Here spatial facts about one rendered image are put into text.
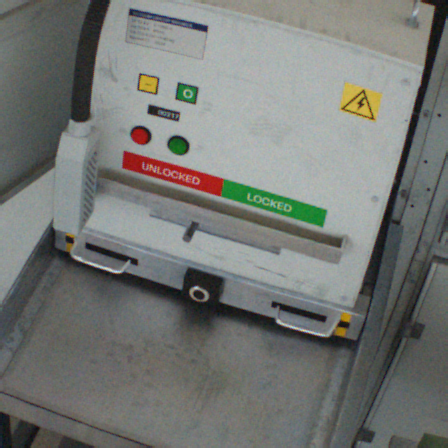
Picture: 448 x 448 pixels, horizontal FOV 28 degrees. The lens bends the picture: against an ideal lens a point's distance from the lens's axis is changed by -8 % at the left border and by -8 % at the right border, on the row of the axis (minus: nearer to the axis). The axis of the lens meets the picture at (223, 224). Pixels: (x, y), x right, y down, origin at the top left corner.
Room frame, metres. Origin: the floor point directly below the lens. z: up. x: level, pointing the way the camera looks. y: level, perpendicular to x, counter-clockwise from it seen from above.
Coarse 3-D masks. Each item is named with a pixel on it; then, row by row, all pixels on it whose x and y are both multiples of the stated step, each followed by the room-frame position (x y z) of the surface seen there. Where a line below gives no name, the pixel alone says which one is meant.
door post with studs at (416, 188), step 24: (432, 72) 1.44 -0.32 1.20; (432, 96) 1.44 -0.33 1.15; (432, 120) 1.43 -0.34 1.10; (432, 144) 1.43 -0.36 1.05; (408, 168) 1.44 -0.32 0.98; (432, 168) 1.42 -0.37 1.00; (408, 192) 1.43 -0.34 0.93; (432, 192) 1.42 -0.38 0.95; (408, 216) 1.43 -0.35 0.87; (408, 240) 1.43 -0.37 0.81
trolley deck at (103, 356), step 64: (64, 320) 1.03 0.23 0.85; (128, 320) 1.06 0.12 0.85; (192, 320) 1.09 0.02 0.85; (256, 320) 1.11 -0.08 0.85; (0, 384) 0.86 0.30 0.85; (64, 384) 0.89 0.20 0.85; (128, 384) 0.92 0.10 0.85; (192, 384) 0.95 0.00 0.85; (256, 384) 0.97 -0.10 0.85; (320, 384) 0.99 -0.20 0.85
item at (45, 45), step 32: (0, 0) 1.31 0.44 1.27; (32, 0) 1.37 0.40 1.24; (64, 0) 1.42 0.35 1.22; (0, 32) 1.29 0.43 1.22; (32, 32) 1.38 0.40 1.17; (64, 32) 1.46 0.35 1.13; (0, 64) 1.31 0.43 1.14; (32, 64) 1.38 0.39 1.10; (64, 64) 1.46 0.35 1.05; (0, 96) 1.31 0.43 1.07; (32, 96) 1.39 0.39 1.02; (64, 96) 1.47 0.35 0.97; (0, 128) 1.31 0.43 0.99; (32, 128) 1.39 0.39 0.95; (64, 128) 1.48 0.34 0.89; (0, 160) 1.31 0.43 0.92; (32, 160) 1.40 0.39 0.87; (0, 192) 1.31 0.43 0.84
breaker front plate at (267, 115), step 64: (128, 0) 1.17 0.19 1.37; (128, 64) 1.17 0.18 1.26; (192, 64) 1.15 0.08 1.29; (256, 64) 1.14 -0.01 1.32; (320, 64) 1.12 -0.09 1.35; (384, 64) 1.11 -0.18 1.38; (128, 128) 1.16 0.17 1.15; (192, 128) 1.15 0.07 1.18; (256, 128) 1.13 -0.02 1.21; (320, 128) 1.12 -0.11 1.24; (384, 128) 1.10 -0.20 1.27; (192, 192) 1.15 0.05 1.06; (320, 192) 1.12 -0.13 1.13; (384, 192) 1.10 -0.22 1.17; (192, 256) 1.14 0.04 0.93; (256, 256) 1.13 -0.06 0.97
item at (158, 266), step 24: (72, 240) 1.17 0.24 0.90; (96, 240) 1.16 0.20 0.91; (120, 240) 1.16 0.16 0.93; (120, 264) 1.15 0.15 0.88; (144, 264) 1.14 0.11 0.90; (168, 264) 1.14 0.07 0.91; (192, 264) 1.14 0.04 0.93; (240, 288) 1.12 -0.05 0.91; (264, 288) 1.11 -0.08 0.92; (264, 312) 1.11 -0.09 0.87; (288, 312) 1.10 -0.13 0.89; (312, 312) 1.10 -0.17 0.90; (360, 312) 1.09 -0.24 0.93
